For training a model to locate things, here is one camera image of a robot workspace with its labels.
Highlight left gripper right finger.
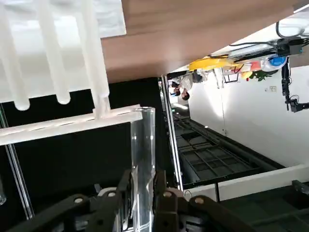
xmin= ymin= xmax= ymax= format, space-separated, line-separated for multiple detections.
xmin=154 ymin=170 xmax=257 ymax=232

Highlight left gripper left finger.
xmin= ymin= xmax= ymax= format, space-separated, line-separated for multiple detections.
xmin=9 ymin=168 xmax=133 ymax=232

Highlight clear glass test tube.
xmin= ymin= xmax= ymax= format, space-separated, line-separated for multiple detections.
xmin=129 ymin=106 xmax=156 ymax=232

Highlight white test tube rack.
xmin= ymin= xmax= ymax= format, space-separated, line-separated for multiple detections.
xmin=0 ymin=0 xmax=143 ymax=146

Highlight thin silver rod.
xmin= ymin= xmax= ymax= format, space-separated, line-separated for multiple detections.
xmin=0 ymin=102 xmax=35 ymax=220

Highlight person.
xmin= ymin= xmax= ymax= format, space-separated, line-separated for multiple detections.
xmin=169 ymin=72 xmax=204 ymax=101

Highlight yellow plastic tray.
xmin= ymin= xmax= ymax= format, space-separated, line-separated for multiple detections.
xmin=188 ymin=55 xmax=234 ymax=73

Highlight colourful toy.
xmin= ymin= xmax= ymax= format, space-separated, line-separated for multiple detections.
xmin=240 ymin=60 xmax=257 ymax=80

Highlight green plant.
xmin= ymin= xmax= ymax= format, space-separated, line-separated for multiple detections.
xmin=250 ymin=70 xmax=275 ymax=82

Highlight round blue object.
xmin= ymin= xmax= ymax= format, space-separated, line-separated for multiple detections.
xmin=267 ymin=55 xmax=289 ymax=71

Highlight aluminium frame post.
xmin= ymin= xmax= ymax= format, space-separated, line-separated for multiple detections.
xmin=160 ymin=74 xmax=184 ymax=191

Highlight black camera with blue light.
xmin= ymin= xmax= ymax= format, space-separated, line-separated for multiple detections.
xmin=276 ymin=37 xmax=304 ymax=56

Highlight black cable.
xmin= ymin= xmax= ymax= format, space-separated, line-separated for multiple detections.
xmin=275 ymin=19 xmax=307 ymax=40

